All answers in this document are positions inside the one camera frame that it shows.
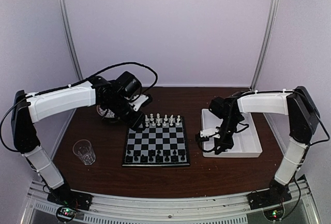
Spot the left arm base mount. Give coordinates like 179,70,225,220
47,191,93,223

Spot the white chess king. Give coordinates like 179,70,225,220
156,113,161,123

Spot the left aluminium frame post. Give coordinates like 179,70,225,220
58,0,83,80

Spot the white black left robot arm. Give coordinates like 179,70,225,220
1,71,151,205

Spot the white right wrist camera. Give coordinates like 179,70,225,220
195,127,220,142

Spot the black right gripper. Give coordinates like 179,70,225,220
215,114,242,155

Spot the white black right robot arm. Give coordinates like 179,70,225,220
196,86,330,204

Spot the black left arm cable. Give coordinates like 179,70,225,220
69,62,159,93

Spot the white plastic tray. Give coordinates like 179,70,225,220
201,109,263,158

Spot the front aluminium rail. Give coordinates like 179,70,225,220
19,184,321,223

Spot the right aluminium frame post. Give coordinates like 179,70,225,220
250,0,279,90

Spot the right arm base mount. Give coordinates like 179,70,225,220
247,189,292,222

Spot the clear drinking glass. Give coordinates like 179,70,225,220
72,139,96,166

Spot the aluminium frame post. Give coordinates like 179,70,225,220
250,0,279,90
58,0,83,80

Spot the floral ceramic plate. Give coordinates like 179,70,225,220
96,105,115,119

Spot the black white chessboard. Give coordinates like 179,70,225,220
122,115,190,167

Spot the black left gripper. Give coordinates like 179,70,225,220
104,96,146,131

